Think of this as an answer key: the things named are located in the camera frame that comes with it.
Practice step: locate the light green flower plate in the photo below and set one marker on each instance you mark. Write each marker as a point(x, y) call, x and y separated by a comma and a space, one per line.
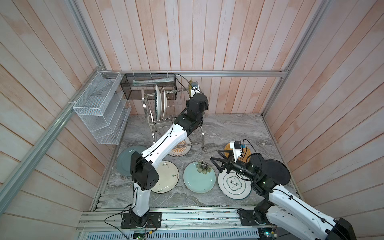
point(199, 177)

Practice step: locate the orange sunburst plate under rack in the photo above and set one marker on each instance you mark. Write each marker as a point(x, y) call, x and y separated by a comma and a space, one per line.
point(182, 148)

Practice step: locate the orange woven bamboo plate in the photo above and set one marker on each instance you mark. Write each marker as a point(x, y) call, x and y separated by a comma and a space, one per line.
point(245, 155)

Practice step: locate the white plate green clover motif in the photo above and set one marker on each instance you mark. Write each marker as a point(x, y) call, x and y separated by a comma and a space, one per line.
point(233, 186)

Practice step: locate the stainless steel dish rack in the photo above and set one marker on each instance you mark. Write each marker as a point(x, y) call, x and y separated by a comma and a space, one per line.
point(176, 103)

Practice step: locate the dark teal ceramic plate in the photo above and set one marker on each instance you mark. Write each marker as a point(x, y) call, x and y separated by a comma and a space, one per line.
point(123, 164)

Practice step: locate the black mesh wall basket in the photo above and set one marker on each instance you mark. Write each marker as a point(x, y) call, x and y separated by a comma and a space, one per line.
point(133, 84)

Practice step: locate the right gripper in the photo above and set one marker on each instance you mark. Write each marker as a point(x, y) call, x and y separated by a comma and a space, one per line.
point(228, 164)

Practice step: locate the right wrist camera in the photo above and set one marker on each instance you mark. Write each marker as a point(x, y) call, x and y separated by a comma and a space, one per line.
point(236, 147)

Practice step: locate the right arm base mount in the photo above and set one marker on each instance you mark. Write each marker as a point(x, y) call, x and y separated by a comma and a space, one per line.
point(253, 218)

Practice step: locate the orange sunburst plate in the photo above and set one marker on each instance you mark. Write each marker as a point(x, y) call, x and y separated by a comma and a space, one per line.
point(164, 102)
point(182, 148)

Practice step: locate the yellow green woven plate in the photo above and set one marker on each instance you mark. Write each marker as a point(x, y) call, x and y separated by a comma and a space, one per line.
point(190, 90)

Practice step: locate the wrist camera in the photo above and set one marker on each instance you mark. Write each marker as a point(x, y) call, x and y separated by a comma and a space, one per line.
point(236, 147)
point(196, 88)

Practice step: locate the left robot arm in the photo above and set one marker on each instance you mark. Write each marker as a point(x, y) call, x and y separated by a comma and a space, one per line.
point(144, 165)

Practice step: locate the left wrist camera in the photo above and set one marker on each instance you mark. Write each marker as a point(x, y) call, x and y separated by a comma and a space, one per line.
point(196, 88)

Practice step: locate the white wire mesh shelf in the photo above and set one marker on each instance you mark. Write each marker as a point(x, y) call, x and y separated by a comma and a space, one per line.
point(103, 109)

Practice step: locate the cream floral plate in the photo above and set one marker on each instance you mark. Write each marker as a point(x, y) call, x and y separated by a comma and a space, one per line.
point(169, 177)

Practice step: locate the white plate with text rim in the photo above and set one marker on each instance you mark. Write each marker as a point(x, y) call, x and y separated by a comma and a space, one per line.
point(158, 102)

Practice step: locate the black round plate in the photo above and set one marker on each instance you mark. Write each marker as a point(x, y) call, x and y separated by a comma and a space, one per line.
point(277, 171)

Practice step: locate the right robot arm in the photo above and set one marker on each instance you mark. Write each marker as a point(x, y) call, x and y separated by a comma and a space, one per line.
point(280, 207)

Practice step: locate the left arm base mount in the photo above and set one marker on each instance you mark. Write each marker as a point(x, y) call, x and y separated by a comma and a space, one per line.
point(148, 220)

